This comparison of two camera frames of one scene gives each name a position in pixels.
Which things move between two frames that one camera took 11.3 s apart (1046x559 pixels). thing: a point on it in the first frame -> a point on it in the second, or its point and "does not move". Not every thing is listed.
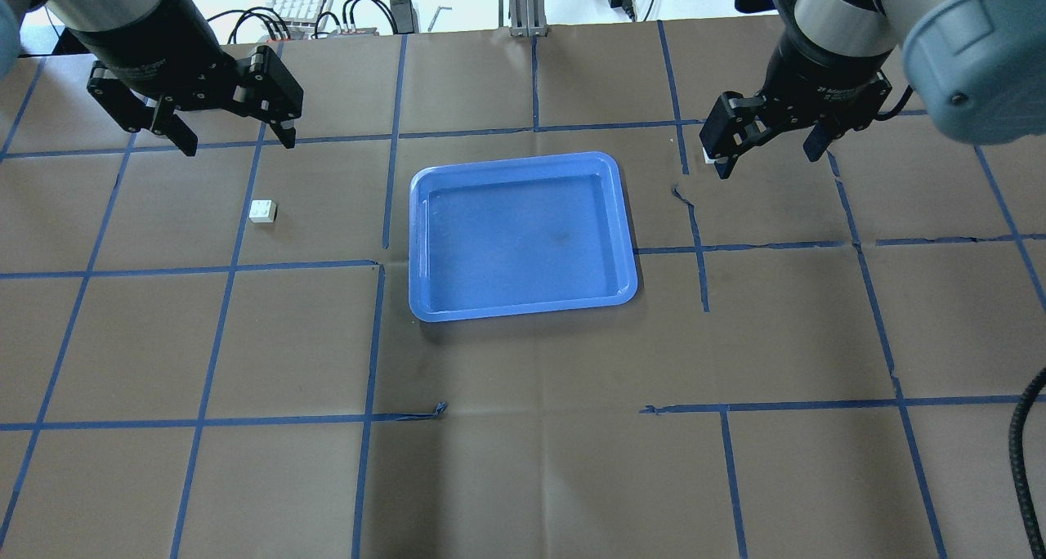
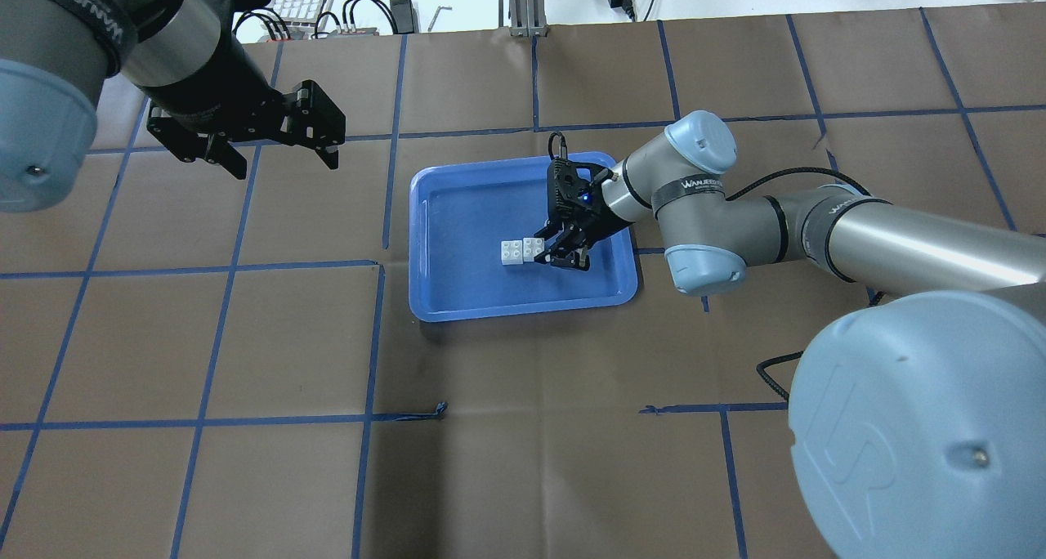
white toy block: (262, 211) -> (511, 252)
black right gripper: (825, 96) -> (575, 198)
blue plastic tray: (519, 234) does not move
